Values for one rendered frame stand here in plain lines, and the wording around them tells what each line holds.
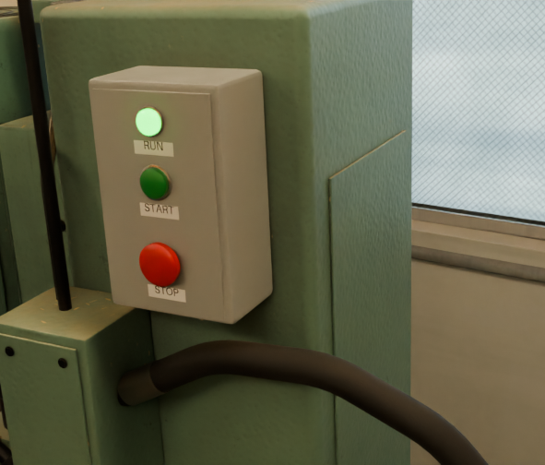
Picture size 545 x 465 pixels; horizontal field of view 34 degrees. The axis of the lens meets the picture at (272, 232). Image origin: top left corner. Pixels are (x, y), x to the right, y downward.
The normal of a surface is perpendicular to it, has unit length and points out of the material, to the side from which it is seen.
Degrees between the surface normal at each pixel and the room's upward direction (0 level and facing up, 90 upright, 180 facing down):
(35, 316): 0
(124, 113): 90
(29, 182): 90
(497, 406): 90
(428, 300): 90
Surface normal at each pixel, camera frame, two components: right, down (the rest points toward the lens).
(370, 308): 0.89, 0.11
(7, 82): 0.60, 0.23
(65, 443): -0.45, 0.31
